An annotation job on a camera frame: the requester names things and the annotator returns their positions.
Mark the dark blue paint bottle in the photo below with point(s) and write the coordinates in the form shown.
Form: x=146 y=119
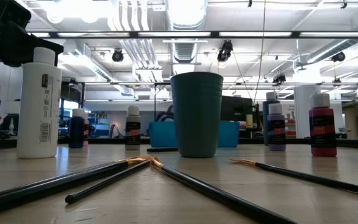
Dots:
x=76 y=130

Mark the black ceiling-mounted camera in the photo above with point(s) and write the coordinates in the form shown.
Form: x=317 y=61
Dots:
x=279 y=78
x=117 y=56
x=339 y=57
x=337 y=80
x=225 y=51

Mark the black overhead light bar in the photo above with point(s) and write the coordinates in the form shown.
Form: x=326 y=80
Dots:
x=295 y=34

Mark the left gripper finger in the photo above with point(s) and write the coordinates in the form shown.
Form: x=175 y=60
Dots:
x=50 y=43

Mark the small yellow container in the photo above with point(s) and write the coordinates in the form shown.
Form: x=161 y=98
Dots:
x=249 y=120

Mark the magenta red paint bottle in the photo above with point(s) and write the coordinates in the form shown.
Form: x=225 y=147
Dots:
x=322 y=130

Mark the teal plastic cup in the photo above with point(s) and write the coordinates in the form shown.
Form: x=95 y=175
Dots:
x=196 y=118

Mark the thin short black paintbrush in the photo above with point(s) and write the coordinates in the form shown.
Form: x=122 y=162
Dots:
x=98 y=185

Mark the large white plastic bottle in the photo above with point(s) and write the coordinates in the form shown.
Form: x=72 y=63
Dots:
x=36 y=109

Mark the grey paint bottle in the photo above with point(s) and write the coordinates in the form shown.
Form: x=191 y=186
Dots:
x=132 y=130
x=265 y=124

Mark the thick black paintbrush gold ferrule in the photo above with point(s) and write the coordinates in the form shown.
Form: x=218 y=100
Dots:
x=42 y=187

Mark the silver ceiling air duct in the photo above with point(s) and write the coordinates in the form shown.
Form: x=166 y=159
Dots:
x=185 y=18

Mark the white pillar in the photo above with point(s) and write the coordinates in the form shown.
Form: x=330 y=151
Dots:
x=301 y=112

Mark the black background rig frame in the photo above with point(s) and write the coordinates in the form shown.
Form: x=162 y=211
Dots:
x=120 y=83

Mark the blue plastic tray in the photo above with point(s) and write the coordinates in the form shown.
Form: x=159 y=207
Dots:
x=162 y=133

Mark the black computer monitor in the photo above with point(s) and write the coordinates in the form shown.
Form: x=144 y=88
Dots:
x=238 y=109

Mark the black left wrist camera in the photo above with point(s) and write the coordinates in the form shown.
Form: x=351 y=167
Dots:
x=2 y=14

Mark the blue lit shelf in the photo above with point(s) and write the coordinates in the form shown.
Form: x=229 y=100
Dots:
x=99 y=127

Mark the red storage shelf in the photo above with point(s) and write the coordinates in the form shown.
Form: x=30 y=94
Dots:
x=291 y=133

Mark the black aluminium table frame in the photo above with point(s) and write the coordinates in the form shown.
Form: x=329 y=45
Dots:
x=107 y=141

